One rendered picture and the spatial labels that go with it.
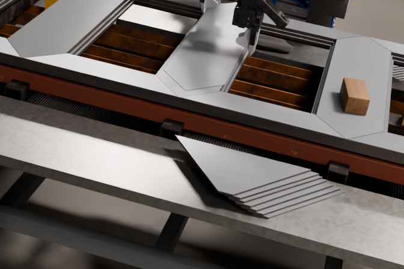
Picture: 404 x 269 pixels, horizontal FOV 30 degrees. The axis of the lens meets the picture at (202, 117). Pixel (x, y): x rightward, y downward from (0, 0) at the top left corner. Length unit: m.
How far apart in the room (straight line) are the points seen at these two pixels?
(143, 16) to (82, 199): 0.75
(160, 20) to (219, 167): 1.16
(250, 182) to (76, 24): 0.83
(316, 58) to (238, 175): 1.06
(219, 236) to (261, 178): 1.10
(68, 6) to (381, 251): 1.27
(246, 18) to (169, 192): 0.66
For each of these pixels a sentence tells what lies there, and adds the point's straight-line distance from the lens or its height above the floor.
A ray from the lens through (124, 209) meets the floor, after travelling 2.95.
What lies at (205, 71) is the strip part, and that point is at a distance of 2.13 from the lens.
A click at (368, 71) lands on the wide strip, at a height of 0.85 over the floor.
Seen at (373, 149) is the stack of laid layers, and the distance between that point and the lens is 1.95.
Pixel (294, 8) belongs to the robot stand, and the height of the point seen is 0.78.
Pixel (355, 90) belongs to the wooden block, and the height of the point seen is 0.90.
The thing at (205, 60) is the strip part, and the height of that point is 0.85.
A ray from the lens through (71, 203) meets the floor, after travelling 2.96.
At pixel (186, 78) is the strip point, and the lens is 2.07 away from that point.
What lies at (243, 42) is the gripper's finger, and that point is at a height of 0.89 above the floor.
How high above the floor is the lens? 1.77
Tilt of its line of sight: 29 degrees down
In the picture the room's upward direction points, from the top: 9 degrees clockwise
